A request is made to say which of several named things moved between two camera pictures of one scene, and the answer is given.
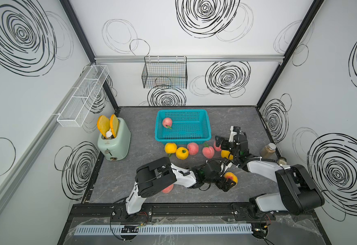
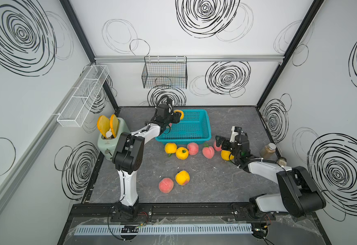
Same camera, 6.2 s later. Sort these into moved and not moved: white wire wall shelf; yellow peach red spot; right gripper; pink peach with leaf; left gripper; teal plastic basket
Moved: left gripper; yellow peach red spot
Not moved: white wire wall shelf; pink peach with leaf; right gripper; teal plastic basket
